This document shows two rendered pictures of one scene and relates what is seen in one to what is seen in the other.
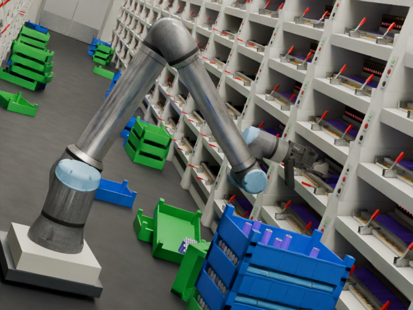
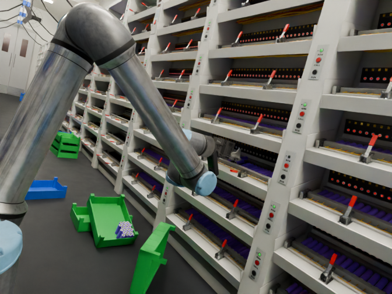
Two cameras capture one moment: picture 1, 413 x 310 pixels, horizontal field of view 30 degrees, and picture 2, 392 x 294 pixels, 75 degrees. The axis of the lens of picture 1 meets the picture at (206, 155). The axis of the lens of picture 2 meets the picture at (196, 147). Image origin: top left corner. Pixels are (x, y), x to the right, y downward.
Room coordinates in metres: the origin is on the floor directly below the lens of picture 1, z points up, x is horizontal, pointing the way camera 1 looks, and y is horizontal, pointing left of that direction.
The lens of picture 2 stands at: (1.87, 0.22, 0.73)
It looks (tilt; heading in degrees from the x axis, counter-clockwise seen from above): 6 degrees down; 336
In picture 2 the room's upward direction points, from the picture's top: 15 degrees clockwise
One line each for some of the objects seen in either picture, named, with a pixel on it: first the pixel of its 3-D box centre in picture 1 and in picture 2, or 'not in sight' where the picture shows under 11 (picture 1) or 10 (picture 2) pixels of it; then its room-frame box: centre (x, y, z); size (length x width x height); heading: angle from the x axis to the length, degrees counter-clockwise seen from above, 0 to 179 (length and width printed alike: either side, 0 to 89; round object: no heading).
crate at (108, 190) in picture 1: (101, 186); (37, 187); (3.73, 0.43, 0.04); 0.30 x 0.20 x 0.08; 115
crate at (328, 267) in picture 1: (284, 245); not in sight; (1.95, -0.27, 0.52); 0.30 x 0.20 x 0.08; 113
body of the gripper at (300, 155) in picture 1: (298, 157); (219, 148); (2.85, -0.32, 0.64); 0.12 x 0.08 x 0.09; 105
